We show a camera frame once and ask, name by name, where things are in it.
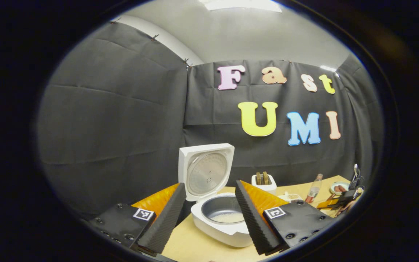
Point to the white divided bean dish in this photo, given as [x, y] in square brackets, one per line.
[291, 197]

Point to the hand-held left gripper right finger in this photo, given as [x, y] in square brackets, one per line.
[253, 218]

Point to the pale green plate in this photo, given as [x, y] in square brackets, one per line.
[333, 190]

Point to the white rice cooker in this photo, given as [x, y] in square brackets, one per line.
[206, 171]

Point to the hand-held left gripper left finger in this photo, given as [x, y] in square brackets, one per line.
[164, 222]

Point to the red meat pieces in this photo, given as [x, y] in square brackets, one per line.
[339, 188]

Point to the white toaster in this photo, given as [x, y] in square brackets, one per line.
[267, 188]

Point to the black backdrop cloth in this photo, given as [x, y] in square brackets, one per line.
[122, 109]

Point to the brown bread slice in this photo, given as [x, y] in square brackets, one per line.
[258, 178]
[265, 178]

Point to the clear plastic bottle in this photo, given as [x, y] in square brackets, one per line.
[313, 191]

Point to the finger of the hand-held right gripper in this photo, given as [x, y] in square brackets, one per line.
[327, 204]

